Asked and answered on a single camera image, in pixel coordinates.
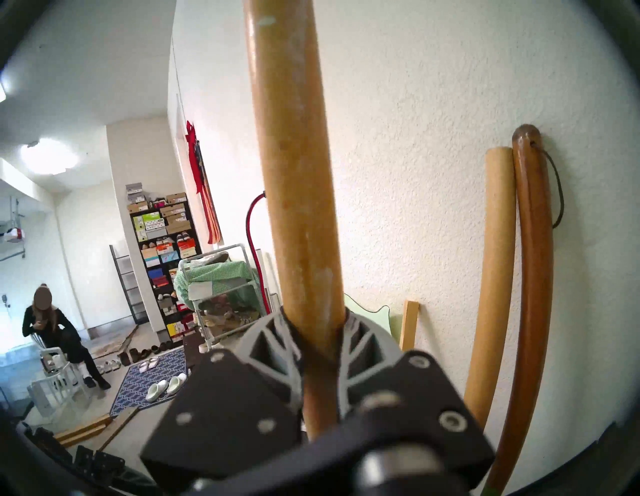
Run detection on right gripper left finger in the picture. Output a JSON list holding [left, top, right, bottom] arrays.
[[139, 312, 307, 495]]

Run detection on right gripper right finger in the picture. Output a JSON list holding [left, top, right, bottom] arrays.
[[336, 310, 497, 491]]

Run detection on thick light wooden dowel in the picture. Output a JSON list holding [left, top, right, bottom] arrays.
[[463, 146, 518, 432]]

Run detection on paint-flecked pole with threaded tip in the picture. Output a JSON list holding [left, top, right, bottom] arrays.
[[242, 0, 347, 443]]

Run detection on green Dunbar sign on stick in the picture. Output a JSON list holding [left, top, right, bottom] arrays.
[[344, 294, 404, 347]]

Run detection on blue patterned rug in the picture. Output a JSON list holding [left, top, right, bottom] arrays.
[[108, 345, 188, 419]]

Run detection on wooden planks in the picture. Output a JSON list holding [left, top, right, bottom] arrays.
[[51, 405, 141, 452]]

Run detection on green checkered cloth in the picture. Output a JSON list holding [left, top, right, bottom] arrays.
[[173, 259, 262, 312]]

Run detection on grey metal shelf unit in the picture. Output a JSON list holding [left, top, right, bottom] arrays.
[[109, 243, 150, 327]]

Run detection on white plastic chair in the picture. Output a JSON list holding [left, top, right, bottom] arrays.
[[27, 334, 95, 420]]

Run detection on black shelf of shoe boxes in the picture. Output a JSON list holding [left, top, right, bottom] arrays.
[[125, 181, 204, 347]]

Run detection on seated person in black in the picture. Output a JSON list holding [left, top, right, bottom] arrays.
[[21, 283, 113, 392]]

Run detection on striped flag with red bow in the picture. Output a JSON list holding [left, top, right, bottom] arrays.
[[184, 120, 224, 247]]

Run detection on white garage door opener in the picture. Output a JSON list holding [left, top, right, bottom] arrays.
[[0, 196, 27, 262]]

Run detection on round ceiling light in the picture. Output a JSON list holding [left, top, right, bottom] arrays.
[[19, 138, 81, 177]]

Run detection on grey wire shelf rack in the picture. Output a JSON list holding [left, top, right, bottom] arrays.
[[177, 243, 273, 353]]

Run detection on dark brown handle green label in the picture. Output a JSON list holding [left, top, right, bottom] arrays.
[[481, 123, 566, 496]]

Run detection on red black power cord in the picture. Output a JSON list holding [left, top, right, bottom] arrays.
[[244, 191, 273, 317]]

